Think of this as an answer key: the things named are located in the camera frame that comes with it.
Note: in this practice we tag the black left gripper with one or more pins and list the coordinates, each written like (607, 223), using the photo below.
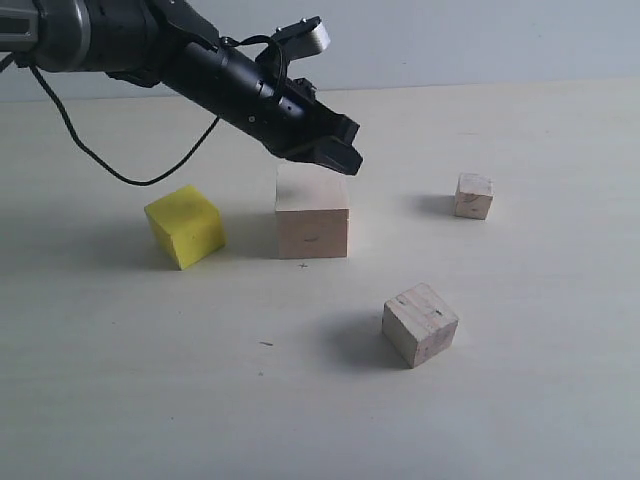
(300, 128)

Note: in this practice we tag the large wooden cube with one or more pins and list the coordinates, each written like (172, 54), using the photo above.
(312, 212)

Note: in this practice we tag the yellow foam cube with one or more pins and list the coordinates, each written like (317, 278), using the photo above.
(186, 225)

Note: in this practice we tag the medium wooden cube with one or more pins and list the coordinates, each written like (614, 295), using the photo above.
(419, 324)

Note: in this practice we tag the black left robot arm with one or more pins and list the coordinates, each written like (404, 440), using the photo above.
(147, 43)

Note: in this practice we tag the small wooden cube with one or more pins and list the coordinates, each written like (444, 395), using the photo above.
(474, 196)

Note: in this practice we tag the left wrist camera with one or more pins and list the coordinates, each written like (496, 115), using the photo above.
(305, 38)

